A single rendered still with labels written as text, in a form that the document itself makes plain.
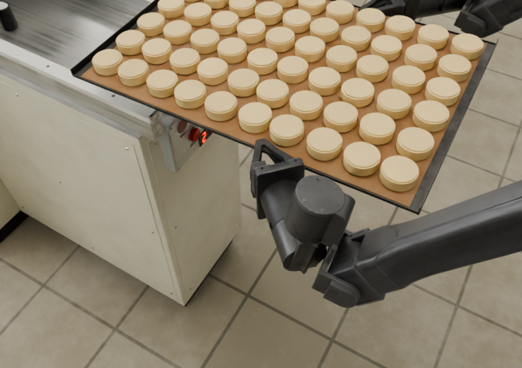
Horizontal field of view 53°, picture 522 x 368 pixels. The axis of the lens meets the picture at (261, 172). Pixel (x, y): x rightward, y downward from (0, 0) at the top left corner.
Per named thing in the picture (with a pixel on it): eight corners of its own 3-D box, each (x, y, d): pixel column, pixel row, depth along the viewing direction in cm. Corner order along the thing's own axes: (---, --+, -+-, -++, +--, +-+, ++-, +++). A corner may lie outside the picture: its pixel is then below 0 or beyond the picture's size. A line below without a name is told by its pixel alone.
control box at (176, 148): (163, 167, 112) (153, 122, 101) (224, 100, 124) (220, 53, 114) (177, 174, 110) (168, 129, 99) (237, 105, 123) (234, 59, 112)
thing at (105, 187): (26, 223, 185) (-116, 4, 115) (92, 160, 204) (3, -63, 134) (187, 319, 163) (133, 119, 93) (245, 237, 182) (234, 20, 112)
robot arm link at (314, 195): (351, 313, 62) (370, 259, 68) (386, 261, 54) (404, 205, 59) (261, 268, 64) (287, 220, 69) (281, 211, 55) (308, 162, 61)
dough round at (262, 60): (283, 65, 87) (283, 56, 85) (262, 79, 85) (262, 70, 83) (262, 53, 89) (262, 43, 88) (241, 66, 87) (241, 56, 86)
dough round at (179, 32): (167, 29, 95) (165, 19, 93) (194, 29, 95) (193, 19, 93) (162, 45, 92) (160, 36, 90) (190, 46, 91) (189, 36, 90)
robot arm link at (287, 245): (280, 281, 64) (322, 274, 66) (294, 250, 59) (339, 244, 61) (266, 235, 69) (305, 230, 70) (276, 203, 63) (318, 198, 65)
